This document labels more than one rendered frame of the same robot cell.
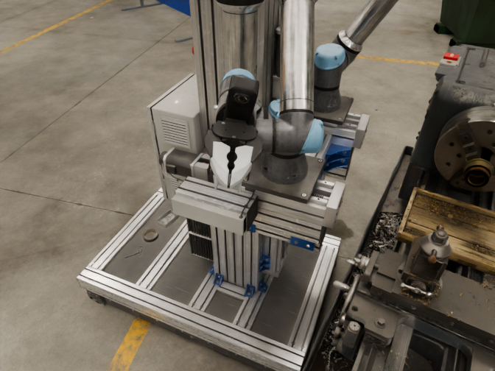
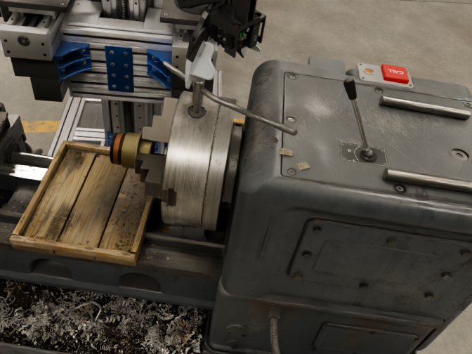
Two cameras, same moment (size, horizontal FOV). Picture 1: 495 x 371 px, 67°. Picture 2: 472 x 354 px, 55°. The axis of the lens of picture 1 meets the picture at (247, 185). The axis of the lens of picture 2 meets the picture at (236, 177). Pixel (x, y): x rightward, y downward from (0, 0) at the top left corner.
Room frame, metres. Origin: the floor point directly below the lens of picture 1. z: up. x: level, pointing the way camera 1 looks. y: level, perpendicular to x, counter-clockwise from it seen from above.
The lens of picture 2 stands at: (0.87, -1.62, 1.84)
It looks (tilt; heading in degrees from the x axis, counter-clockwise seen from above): 46 degrees down; 58
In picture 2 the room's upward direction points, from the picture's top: 10 degrees clockwise
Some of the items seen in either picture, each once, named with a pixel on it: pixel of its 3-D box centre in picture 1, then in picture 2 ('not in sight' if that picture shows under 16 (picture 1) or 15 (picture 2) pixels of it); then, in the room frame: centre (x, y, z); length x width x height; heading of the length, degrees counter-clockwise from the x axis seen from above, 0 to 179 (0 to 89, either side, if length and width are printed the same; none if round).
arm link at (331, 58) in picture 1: (328, 65); not in sight; (1.43, -0.32, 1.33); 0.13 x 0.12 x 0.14; 150
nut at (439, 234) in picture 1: (440, 235); not in sight; (0.67, -0.51, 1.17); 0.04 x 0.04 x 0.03
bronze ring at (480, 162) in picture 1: (477, 171); (133, 150); (1.06, -0.83, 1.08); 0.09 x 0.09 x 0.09; 60
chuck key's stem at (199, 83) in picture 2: not in sight; (197, 100); (1.18, -0.92, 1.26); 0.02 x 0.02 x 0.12
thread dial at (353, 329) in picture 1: (351, 333); not in sight; (0.58, -0.31, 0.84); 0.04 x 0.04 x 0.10; 60
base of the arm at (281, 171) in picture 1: (285, 157); not in sight; (0.97, -0.12, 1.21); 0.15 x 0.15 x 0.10
